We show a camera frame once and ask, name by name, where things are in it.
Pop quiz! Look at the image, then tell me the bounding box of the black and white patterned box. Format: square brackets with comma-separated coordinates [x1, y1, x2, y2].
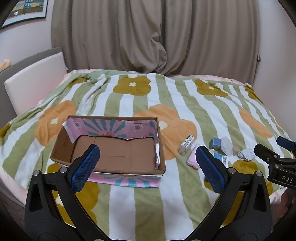
[178, 135, 195, 156]

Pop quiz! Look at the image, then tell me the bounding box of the clear plastic packet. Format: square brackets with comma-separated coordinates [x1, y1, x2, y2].
[221, 137, 233, 156]

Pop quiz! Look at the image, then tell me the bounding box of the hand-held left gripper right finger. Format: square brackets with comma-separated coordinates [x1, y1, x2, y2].
[187, 146, 272, 241]

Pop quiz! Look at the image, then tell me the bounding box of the pink fluffy pad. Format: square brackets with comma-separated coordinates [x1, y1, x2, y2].
[187, 144, 203, 170]

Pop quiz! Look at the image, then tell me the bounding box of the white wrapper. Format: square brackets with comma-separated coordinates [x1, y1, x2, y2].
[238, 148, 255, 161]

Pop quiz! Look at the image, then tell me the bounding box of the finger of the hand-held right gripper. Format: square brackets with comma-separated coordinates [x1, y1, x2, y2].
[254, 144, 296, 165]
[276, 136, 296, 151]

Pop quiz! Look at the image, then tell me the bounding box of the framed wall picture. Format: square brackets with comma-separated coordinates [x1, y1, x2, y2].
[0, 0, 49, 29]

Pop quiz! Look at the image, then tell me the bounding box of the beige curtain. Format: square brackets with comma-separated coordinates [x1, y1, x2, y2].
[51, 0, 262, 84]

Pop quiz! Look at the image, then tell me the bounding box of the grey bed frame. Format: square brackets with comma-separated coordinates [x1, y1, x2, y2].
[0, 47, 63, 127]

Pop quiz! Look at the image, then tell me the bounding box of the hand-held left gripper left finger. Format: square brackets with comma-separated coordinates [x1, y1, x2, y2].
[24, 144, 109, 241]

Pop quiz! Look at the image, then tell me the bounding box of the striped floral blanket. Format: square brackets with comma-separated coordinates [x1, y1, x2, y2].
[0, 70, 292, 241]

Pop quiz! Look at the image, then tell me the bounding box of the white padded panel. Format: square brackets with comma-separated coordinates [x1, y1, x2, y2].
[4, 52, 67, 116]

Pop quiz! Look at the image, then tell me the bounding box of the cardboard box with pink flaps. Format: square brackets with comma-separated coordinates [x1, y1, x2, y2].
[50, 115, 166, 188]

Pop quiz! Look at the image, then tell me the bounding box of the small blue box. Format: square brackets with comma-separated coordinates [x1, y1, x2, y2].
[209, 137, 223, 150]

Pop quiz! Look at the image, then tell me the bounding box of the white and blue carton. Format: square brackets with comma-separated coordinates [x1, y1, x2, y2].
[213, 152, 229, 168]

